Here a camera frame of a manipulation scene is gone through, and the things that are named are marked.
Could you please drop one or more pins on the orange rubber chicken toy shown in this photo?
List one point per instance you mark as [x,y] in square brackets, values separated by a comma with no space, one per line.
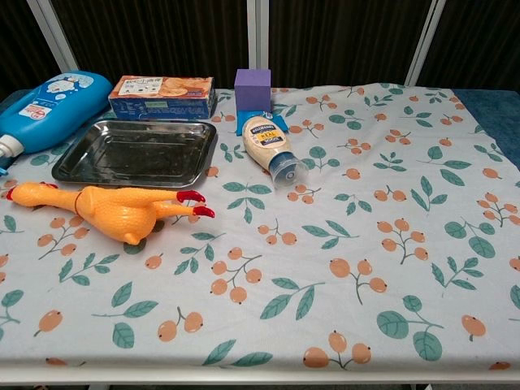
[118,209]

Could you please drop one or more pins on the stainless steel tray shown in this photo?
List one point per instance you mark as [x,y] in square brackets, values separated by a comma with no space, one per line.
[134,154]

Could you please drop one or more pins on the mayonnaise squeeze bottle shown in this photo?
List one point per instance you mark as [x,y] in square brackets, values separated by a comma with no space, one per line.
[264,142]

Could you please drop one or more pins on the blue snack packet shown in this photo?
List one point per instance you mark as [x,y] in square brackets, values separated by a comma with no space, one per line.
[282,123]

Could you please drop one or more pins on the floral leaf print tablecloth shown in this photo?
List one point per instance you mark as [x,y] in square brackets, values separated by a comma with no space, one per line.
[325,264]

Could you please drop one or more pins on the purple cube block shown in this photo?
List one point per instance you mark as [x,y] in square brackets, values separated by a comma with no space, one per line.
[252,91]

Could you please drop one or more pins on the orange biscuit box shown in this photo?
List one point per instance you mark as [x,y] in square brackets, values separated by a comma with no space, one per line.
[162,97]

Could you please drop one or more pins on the dark ribbed partition panel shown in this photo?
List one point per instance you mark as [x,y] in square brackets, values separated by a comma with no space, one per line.
[162,36]
[20,44]
[479,44]
[341,40]

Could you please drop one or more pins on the blue detergent bottle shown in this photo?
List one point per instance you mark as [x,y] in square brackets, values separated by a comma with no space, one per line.
[53,109]

